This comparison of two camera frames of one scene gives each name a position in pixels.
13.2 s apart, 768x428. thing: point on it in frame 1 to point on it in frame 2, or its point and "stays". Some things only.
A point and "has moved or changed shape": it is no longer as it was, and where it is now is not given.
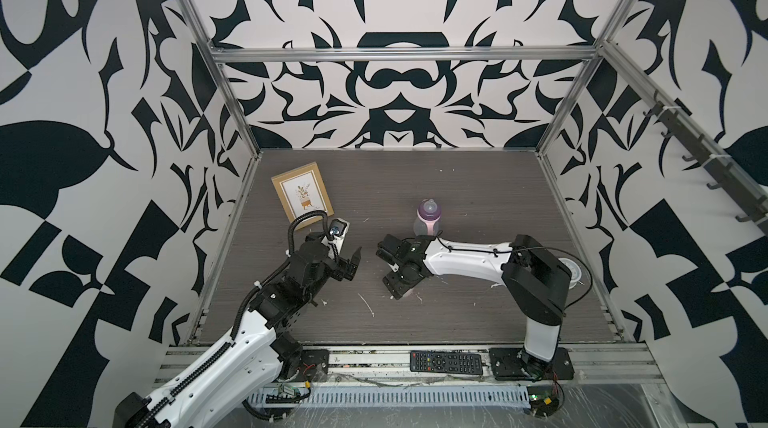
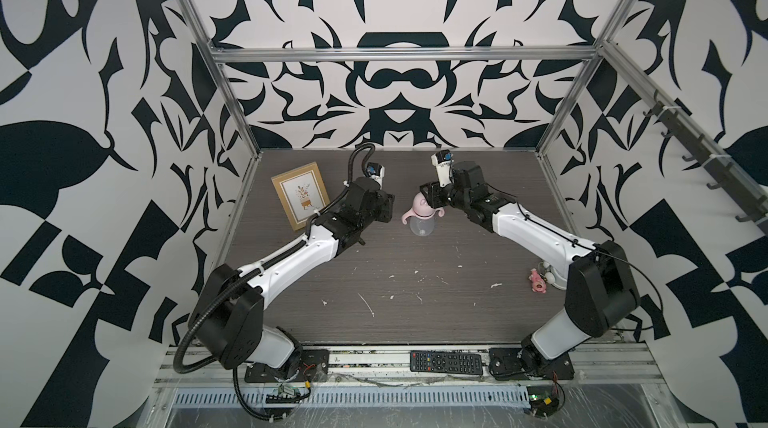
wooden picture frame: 302,192 stays
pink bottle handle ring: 430,223 has moved or changed shape
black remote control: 447,362 stays
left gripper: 340,264 to 384,208
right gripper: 391,286 to 432,194
